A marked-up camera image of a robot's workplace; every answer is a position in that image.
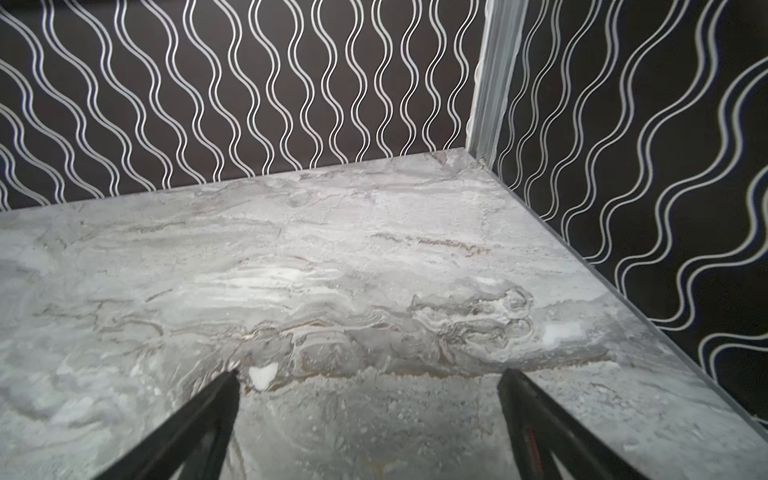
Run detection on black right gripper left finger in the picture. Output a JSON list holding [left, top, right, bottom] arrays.
[[97, 369, 240, 479]]

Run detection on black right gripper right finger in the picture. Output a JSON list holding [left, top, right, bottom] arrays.
[[497, 369, 645, 479]]

